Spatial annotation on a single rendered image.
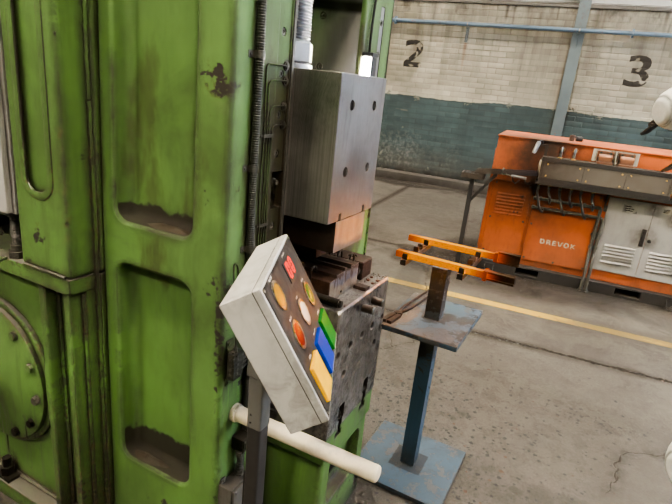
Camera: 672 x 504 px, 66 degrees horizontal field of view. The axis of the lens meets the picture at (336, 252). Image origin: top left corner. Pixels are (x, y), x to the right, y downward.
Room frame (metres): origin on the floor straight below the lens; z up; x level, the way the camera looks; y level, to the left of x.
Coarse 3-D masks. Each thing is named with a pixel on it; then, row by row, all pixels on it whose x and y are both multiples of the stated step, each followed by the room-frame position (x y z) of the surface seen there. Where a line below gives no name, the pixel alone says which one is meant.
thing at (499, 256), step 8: (416, 240) 2.03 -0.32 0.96; (432, 240) 2.00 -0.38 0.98; (440, 240) 2.01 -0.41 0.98; (448, 248) 1.97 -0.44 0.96; (456, 248) 1.96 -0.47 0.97; (464, 248) 1.94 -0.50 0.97; (472, 248) 1.94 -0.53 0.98; (488, 256) 1.90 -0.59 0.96; (496, 256) 1.88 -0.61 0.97; (504, 256) 1.89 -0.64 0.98; (512, 256) 1.87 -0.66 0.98; (520, 256) 1.86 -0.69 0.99; (504, 264) 1.88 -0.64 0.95; (512, 264) 1.87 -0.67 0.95
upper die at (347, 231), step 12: (288, 216) 1.48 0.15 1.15; (360, 216) 1.57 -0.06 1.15; (288, 228) 1.48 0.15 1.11; (300, 228) 1.46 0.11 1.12; (312, 228) 1.45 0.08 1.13; (324, 228) 1.43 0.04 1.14; (336, 228) 1.42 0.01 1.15; (348, 228) 1.49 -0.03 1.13; (360, 228) 1.58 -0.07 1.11; (300, 240) 1.46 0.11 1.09; (312, 240) 1.45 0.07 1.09; (324, 240) 1.43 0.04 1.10; (336, 240) 1.43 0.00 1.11; (348, 240) 1.50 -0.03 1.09
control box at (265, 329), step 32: (256, 256) 1.03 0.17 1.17; (288, 256) 1.04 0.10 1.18; (256, 288) 0.80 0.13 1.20; (288, 288) 0.94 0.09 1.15; (256, 320) 0.79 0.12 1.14; (288, 320) 0.85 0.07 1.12; (256, 352) 0.79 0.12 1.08; (288, 352) 0.79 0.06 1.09; (288, 384) 0.79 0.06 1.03; (288, 416) 0.79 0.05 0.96; (320, 416) 0.79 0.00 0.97
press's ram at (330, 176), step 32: (320, 96) 1.39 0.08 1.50; (352, 96) 1.43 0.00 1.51; (384, 96) 1.64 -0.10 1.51; (320, 128) 1.39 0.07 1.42; (352, 128) 1.45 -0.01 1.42; (288, 160) 1.43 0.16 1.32; (320, 160) 1.39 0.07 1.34; (352, 160) 1.47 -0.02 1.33; (288, 192) 1.43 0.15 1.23; (320, 192) 1.38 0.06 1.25; (352, 192) 1.50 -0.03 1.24
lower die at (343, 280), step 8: (304, 256) 1.57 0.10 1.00; (328, 256) 1.62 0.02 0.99; (336, 256) 1.63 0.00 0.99; (304, 264) 1.52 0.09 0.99; (312, 264) 1.53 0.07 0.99; (320, 264) 1.54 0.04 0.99; (328, 264) 1.53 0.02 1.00; (352, 264) 1.55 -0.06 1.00; (312, 272) 1.49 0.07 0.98; (320, 272) 1.48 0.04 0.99; (328, 272) 1.47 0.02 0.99; (336, 272) 1.48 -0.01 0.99; (344, 272) 1.50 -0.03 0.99; (352, 272) 1.56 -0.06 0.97; (312, 280) 1.44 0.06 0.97; (320, 280) 1.43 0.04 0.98; (328, 280) 1.43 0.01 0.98; (336, 280) 1.45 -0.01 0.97; (344, 280) 1.51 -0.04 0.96; (352, 280) 1.56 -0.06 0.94; (320, 288) 1.43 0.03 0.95; (328, 288) 1.42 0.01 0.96; (336, 288) 1.46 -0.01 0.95; (344, 288) 1.51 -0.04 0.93; (336, 296) 1.47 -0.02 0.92
